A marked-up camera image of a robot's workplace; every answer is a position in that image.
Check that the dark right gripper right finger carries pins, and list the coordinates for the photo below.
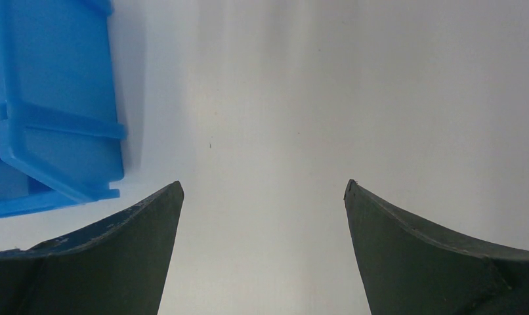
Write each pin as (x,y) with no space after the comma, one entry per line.
(410,265)

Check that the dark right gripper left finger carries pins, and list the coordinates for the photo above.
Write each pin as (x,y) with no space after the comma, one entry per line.
(117,265)

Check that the blue plastic bin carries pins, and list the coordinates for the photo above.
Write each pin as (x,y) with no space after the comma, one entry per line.
(60,139)

